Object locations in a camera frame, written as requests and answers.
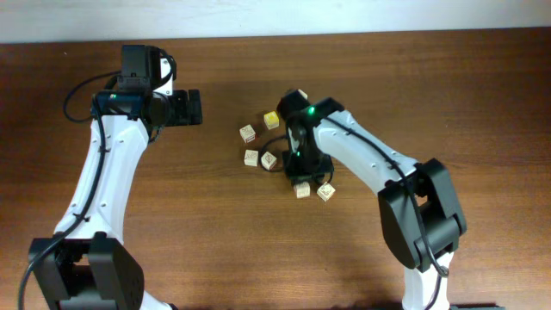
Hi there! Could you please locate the left black cable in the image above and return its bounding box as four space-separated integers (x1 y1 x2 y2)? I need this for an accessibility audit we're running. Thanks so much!
16 46 178 310

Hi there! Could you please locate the wooden block lower left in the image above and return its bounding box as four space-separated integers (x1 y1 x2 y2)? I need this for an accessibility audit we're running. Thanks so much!
244 150 259 167

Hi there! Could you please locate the wooden block letter drawing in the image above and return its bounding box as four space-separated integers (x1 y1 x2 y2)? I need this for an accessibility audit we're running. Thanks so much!
294 182 311 199

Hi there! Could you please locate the wooden block leaf drawing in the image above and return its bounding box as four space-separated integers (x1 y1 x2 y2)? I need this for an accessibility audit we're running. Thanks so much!
260 152 277 171

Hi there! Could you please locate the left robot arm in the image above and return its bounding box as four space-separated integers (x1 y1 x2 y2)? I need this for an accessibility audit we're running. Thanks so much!
17 45 202 310

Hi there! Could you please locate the wooden block red edge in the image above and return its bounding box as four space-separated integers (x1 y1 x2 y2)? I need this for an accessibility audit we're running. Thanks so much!
239 124 257 144

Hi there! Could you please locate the black cable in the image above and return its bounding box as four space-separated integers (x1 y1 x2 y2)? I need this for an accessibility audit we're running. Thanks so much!
257 134 290 174
16 46 178 310

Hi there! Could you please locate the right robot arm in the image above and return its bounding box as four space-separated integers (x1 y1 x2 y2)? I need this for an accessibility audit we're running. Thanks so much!
276 90 467 309

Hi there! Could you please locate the block with red letter side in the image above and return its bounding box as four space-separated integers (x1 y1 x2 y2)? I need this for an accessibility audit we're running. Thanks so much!
298 89 308 100

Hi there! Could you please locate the right black cable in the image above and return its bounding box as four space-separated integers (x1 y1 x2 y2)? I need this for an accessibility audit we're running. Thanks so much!
257 134 290 174

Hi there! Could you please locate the yellow topped block left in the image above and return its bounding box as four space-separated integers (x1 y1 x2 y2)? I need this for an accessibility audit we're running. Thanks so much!
263 111 280 130

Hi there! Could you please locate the wooden block green letter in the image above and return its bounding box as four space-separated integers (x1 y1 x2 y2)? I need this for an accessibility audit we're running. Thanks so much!
317 183 336 202

